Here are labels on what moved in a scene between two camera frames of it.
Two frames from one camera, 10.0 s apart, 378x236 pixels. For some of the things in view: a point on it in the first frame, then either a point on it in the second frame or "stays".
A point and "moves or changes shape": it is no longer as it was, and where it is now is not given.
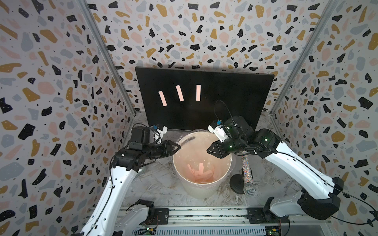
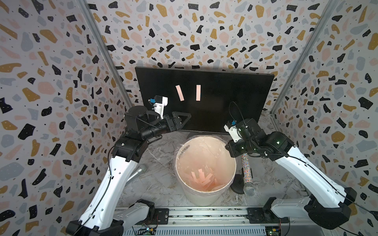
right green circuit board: [273, 230] stays
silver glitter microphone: [249, 188] stays
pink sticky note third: [198, 87] stays
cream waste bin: [201, 173] moves or changes shape
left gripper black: [168, 150] -> [166, 121]
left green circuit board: [145, 231] stays
